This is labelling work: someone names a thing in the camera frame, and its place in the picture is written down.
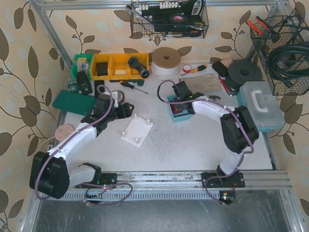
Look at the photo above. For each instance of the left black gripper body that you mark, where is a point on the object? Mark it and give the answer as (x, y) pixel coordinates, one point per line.
(123, 110)

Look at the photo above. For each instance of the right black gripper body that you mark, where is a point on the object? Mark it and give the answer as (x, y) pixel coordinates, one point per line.
(182, 106)

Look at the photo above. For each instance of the brown tape roll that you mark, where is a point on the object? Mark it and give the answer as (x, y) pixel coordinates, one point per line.
(118, 96)

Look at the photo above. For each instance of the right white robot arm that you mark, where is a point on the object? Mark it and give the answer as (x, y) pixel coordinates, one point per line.
(238, 128)

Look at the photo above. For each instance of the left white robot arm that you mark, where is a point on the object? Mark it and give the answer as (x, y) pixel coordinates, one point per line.
(50, 174)

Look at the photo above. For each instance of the blue plastic tray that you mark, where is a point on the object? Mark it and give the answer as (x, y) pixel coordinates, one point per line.
(180, 117)

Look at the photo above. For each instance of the red springs in tray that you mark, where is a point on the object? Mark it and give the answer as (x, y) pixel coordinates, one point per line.
(177, 109)

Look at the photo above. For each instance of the beige work glove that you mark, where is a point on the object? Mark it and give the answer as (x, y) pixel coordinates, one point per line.
(203, 84)

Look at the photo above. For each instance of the red white tape roll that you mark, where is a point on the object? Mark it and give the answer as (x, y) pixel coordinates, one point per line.
(186, 68)

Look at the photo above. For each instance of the small claw hammer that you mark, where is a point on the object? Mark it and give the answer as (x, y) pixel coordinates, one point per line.
(214, 97)

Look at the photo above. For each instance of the black ribbed bar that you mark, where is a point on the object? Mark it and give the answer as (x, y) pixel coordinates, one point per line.
(98, 87)

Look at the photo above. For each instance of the black sanding block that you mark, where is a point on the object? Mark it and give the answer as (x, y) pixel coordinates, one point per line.
(221, 67)

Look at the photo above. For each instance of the black block in bin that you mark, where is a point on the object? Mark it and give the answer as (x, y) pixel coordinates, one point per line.
(102, 68)

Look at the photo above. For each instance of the black battery charger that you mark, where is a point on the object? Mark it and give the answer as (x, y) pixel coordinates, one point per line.
(83, 83)

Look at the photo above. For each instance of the yellow parts bin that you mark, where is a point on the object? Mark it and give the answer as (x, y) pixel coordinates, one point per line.
(118, 68)

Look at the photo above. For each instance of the black pipe fitting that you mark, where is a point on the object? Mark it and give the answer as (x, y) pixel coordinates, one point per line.
(134, 63)

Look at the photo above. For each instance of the green plastic case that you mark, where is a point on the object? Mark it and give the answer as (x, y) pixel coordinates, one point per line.
(74, 102)

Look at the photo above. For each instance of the black rubber disc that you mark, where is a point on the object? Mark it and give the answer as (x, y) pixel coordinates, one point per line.
(242, 71)

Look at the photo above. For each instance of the green parts bin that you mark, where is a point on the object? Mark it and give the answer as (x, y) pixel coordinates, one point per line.
(81, 62)

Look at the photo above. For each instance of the round sanding disc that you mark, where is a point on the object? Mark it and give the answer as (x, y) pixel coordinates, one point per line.
(63, 132)

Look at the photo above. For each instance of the translucent teal storage box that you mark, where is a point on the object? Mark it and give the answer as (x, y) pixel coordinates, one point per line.
(262, 105)

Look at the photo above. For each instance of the white peg base plate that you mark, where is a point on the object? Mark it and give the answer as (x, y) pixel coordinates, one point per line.
(136, 131)

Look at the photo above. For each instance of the white cable spool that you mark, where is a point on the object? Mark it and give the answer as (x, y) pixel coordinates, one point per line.
(165, 63)

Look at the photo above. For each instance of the red handled tool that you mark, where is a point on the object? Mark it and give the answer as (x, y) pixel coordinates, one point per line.
(231, 92)

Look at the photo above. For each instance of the top wire basket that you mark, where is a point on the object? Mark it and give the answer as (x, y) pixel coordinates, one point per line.
(162, 19)

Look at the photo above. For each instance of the wire basket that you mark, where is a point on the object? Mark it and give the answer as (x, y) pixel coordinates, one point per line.
(284, 54)
(162, 19)

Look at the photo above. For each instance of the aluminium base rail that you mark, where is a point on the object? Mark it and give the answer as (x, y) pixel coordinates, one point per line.
(155, 185)

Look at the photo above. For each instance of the orange handled pliers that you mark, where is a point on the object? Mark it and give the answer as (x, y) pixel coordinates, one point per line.
(255, 27)

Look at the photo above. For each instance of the right wire basket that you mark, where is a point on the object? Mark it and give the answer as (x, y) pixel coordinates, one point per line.
(284, 54)

